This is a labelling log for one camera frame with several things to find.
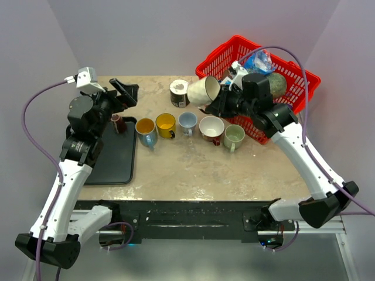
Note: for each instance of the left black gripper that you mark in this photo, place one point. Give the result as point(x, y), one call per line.
point(129, 92)

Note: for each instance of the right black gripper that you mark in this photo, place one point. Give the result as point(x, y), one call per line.
point(216, 107)

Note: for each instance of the brown floral mug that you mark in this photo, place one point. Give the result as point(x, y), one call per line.
point(211, 129)

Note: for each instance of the white cream mug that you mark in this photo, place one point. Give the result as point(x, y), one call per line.
point(203, 92)

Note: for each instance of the pale blue mug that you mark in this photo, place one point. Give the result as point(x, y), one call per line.
point(187, 122)

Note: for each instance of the pale green mug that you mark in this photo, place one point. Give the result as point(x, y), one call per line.
point(233, 137)

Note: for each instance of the dark maroon mug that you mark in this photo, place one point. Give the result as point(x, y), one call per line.
point(118, 123)

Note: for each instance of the teal rimmed mug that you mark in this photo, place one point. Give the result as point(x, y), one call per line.
point(147, 133)

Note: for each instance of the yellow mug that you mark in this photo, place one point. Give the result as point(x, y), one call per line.
point(166, 125)

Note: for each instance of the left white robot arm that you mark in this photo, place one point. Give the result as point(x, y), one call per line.
point(54, 239)

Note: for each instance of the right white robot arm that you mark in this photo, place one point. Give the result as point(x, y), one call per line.
point(329, 193)

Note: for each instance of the blue white box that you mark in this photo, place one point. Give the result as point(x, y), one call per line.
point(226, 81)

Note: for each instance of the black labelled can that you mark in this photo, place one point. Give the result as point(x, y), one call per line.
point(178, 93)

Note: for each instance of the blue white snack bag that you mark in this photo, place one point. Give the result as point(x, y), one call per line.
point(259, 62)

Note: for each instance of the green melon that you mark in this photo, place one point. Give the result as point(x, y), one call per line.
point(278, 85)

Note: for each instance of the black plastic tray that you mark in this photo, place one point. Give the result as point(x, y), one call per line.
point(115, 164)

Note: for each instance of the red plastic basket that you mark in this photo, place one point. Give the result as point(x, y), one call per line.
point(220, 60)

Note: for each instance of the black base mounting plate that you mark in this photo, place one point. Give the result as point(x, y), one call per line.
point(193, 220)

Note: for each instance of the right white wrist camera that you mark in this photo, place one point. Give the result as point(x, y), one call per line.
point(237, 72)

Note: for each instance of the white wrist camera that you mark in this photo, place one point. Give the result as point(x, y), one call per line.
point(237, 72)
point(86, 81)

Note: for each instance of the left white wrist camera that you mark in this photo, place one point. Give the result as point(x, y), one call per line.
point(86, 81)

